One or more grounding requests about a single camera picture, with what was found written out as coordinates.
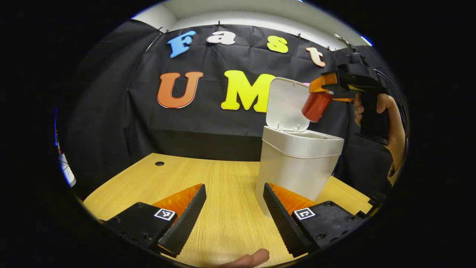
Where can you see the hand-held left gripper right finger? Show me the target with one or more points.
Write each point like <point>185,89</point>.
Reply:
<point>282,219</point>

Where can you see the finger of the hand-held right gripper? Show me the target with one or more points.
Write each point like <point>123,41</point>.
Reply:
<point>325,80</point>
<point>344,99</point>

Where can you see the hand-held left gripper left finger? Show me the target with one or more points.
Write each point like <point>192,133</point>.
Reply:
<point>187,219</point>

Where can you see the red pop can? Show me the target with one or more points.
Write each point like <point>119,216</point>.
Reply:
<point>316,106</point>

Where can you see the white desktop garbage bin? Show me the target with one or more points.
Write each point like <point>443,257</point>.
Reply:
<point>293,167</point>

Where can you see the wooden desktop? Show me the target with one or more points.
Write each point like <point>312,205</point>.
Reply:
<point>223,208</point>

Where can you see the black backdrop cloth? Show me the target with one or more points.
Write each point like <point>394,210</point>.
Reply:
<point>111,130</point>

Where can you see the white side table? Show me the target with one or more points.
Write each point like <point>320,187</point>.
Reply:
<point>67,169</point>

